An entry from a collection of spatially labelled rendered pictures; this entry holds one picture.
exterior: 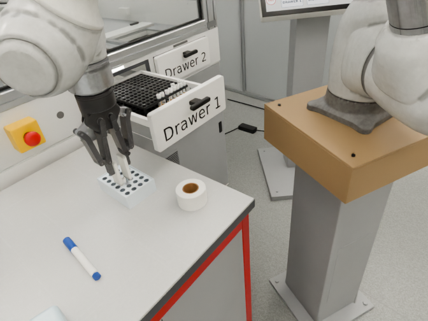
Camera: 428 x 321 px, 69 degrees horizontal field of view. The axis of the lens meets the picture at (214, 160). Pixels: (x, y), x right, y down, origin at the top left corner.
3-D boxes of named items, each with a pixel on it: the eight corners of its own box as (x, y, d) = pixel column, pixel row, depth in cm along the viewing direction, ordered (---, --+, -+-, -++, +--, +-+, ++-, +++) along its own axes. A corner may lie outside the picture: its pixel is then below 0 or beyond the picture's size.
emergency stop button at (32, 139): (44, 142, 84) (38, 129, 81) (30, 149, 81) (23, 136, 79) (39, 139, 85) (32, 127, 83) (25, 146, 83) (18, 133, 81)
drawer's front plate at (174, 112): (226, 108, 99) (223, 74, 92) (159, 153, 81) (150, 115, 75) (221, 107, 100) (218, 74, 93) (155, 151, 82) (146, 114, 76)
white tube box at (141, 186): (156, 190, 78) (153, 178, 76) (130, 209, 74) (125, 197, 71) (127, 172, 85) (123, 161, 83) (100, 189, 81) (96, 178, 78)
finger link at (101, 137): (105, 118, 64) (99, 120, 63) (114, 164, 70) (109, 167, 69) (95, 113, 66) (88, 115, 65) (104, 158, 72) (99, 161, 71)
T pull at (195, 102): (211, 100, 86) (210, 96, 85) (193, 112, 81) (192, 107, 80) (201, 98, 88) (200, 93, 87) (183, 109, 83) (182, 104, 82)
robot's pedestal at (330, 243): (374, 307, 125) (436, 152, 81) (314, 344, 116) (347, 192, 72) (322, 253, 148) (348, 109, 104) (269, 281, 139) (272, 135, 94)
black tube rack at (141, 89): (190, 104, 100) (187, 85, 96) (149, 128, 89) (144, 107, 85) (144, 90, 112) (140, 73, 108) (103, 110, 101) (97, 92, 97)
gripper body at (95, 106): (100, 78, 67) (113, 116, 72) (64, 92, 62) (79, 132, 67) (121, 84, 62) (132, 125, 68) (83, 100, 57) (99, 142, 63)
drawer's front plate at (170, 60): (210, 62, 135) (207, 36, 129) (162, 86, 118) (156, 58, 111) (207, 62, 136) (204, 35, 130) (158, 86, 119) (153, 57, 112)
